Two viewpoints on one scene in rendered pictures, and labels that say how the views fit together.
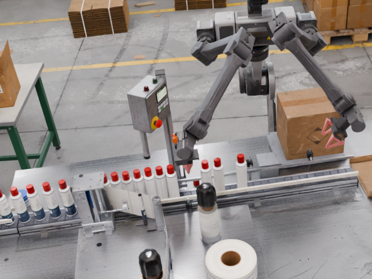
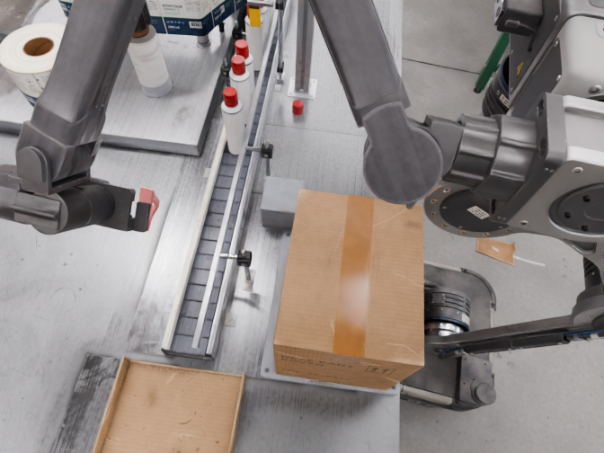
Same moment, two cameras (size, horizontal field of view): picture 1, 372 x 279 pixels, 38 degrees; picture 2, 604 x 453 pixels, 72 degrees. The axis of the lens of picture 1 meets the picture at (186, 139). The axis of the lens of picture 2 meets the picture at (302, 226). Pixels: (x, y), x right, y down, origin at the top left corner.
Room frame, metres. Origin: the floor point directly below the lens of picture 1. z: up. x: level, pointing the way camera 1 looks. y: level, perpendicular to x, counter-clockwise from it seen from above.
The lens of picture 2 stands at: (2.20, -0.96, 1.79)
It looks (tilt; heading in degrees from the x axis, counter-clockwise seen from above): 61 degrees down; 94
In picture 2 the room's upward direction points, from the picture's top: 5 degrees clockwise
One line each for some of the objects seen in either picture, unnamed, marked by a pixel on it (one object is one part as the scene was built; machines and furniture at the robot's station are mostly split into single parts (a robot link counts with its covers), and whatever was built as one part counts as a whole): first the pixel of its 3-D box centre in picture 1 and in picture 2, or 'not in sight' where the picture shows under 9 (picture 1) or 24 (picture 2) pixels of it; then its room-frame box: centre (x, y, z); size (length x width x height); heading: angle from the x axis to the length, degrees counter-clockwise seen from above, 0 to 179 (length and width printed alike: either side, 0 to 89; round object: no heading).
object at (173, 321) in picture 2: (247, 189); (221, 146); (1.91, -0.26, 0.91); 1.07 x 0.01 x 0.02; 91
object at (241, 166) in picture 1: (241, 172); (234, 122); (1.95, -0.24, 0.98); 0.05 x 0.05 x 0.20
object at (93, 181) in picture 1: (88, 181); not in sight; (1.83, 0.45, 1.14); 0.14 x 0.11 x 0.01; 91
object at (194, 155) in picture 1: (185, 151); not in sight; (1.76, 0.01, 1.30); 0.10 x 0.07 x 0.07; 91
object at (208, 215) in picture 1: (208, 212); (142, 43); (1.66, -0.05, 1.03); 0.09 x 0.09 x 0.30
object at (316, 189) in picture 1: (187, 200); (254, 86); (1.94, 0.03, 0.85); 1.65 x 0.11 x 0.05; 91
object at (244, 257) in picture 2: (310, 163); (236, 265); (2.03, -0.60, 0.91); 0.07 x 0.03 x 0.16; 1
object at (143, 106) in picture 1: (149, 104); not in sight; (2.02, 0.14, 1.38); 0.17 x 0.10 x 0.19; 146
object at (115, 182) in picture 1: (117, 190); not in sight; (1.94, 0.35, 0.98); 0.05 x 0.05 x 0.20
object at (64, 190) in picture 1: (66, 197); not in sight; (1.93, 0.59, 0.98); 0.05 x 0.05 x 0.20
